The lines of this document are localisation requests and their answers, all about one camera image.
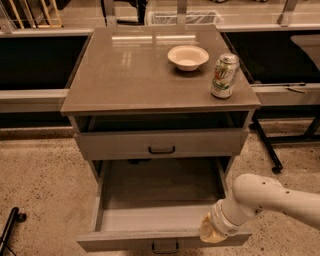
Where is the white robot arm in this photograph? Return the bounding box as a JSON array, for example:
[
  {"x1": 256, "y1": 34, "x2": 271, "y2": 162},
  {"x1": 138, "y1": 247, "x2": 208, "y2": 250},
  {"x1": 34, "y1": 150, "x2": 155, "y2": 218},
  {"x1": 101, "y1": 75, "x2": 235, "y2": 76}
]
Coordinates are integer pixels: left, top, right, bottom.
[{"x1": 200, "y1": 174, "x2": 320, "y2": 243}]

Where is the grey top drawer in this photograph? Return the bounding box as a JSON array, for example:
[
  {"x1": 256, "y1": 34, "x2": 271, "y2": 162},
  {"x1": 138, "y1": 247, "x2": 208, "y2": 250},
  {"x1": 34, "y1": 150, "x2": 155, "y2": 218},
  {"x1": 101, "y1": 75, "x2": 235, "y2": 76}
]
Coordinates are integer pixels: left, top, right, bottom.
[{"x1": 75, "y1": 128, "x2": 248, "y2": 160}]

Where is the white ceramic bowl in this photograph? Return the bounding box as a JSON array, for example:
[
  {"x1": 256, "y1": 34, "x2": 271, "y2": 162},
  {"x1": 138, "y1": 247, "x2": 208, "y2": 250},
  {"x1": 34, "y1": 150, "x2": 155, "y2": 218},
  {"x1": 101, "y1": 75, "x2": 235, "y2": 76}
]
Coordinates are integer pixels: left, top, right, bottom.
[{"x1": 167, "y1": 45, "x2": 209, "y2": 72}]

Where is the black stand base right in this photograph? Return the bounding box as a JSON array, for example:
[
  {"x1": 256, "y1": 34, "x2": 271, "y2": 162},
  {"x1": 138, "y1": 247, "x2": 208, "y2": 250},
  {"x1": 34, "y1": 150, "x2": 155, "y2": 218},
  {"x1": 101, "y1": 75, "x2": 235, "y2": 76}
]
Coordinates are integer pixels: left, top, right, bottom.
[{"x1": 250, "y1": 113, "x2": 320, "y2": 174}]

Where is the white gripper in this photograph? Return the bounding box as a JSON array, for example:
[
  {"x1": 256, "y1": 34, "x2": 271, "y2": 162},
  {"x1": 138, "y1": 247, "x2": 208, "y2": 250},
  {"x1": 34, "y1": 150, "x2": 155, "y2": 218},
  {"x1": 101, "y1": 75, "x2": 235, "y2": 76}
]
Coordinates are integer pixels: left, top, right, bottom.
[{"x1": 199, "y1": 199, "x2": 239, "y2": 243}]

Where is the black stand foot left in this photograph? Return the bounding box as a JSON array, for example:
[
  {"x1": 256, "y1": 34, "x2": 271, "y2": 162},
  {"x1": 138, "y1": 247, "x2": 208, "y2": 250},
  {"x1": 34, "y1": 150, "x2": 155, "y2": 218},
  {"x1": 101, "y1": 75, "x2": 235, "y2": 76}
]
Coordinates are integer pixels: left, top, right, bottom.
[{"x1": 0, "y1": 207, "x2": 27, "y2": 256}]

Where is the white wire basket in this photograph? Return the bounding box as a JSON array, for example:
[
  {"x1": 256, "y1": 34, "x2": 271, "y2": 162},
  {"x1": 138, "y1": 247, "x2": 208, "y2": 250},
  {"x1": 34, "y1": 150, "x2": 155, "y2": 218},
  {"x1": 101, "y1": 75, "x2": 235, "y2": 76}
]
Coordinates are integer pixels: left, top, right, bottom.
[{"x1": 145, "y1": 10, "x2": 224, "y2": 26}]

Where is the grey drawer cabinet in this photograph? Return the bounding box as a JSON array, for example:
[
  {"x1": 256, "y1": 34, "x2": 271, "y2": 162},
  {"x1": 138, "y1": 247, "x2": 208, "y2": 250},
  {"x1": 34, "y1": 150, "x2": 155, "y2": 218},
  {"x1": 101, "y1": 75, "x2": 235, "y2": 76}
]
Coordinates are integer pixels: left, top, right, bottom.
[{"x1": 60, "y1": 25, "x2": 262, "y2": 184}]

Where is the wooden frame rack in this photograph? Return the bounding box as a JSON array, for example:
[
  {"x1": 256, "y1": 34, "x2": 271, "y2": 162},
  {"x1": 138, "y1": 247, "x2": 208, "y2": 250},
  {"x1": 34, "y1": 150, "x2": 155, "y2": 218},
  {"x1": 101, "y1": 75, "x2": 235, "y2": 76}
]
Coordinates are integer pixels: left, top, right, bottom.
[{"x1": 1, "y1": 0, "x2": 63, "y2": 29}]

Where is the grey drawer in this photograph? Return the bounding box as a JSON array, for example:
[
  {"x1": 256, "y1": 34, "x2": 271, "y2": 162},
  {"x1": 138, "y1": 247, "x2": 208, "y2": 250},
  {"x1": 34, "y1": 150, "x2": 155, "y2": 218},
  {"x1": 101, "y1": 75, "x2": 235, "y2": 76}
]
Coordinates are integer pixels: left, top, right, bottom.
[
  {"x1": 75, "y1": 128, "x2": 248, "y2": 160},
  {"x1": 77, "y1": 156, "x2": 253, "y2": 256}
]

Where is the green white soda can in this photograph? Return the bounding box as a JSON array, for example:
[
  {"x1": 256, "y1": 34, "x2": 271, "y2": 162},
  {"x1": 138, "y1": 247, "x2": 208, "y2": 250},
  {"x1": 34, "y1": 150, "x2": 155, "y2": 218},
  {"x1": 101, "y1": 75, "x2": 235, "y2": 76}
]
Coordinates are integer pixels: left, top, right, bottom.
[{"x1": 211, "y1": 53, "x2": 240, "y2": 99}]

